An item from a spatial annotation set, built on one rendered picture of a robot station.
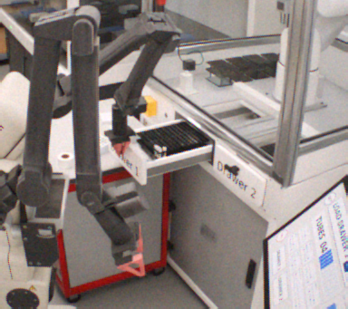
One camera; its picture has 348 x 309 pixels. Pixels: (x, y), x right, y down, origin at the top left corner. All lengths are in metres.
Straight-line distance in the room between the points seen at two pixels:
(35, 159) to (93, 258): 1.32
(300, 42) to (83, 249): 1.34
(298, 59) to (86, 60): 0.75
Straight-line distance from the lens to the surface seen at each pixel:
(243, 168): 1.85
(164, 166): 1.93
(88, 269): 2.41
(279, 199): 1.76
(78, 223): 2.22
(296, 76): 1.57
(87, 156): 1.09
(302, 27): 1.52
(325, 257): 1.20
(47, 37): 0.98
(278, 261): 1.33
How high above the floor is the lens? 1.87
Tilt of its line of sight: 28 degrees down
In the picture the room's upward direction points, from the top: 3 degrees clockwise
